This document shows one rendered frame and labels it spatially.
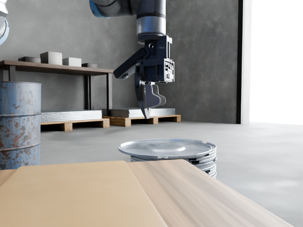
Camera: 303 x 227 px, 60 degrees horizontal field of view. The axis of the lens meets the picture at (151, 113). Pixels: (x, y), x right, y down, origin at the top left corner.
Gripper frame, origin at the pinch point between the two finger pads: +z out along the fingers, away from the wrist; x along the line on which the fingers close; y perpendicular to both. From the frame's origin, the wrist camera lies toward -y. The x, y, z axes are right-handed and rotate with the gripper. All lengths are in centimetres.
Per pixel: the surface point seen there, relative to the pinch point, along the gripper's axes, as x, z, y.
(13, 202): -51, 3, 16
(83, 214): -51, 3, 21
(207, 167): 17.3, 17.5, 13.0
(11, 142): 21, 16, -80
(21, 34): 210, -99, -303
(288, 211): 39, 36, 37
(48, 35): 246, -104, -288
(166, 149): 8.0, 10.9, 3.2
